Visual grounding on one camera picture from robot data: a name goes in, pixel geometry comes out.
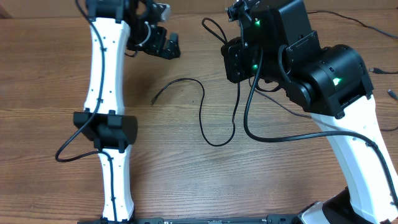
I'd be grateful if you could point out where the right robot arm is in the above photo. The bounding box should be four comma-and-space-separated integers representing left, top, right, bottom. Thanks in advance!
221, 1, 397, 223

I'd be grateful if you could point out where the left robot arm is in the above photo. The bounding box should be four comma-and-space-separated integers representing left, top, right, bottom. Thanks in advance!
73, 0, 180, 223

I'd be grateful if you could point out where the black USB cable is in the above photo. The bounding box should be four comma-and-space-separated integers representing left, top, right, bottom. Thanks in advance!
150, 17, 242, 147
248, 77, 398, 133
306, 10, 398, 75

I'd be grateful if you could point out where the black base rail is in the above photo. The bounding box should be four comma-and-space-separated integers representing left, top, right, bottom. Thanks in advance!
77, 214, 354, 224

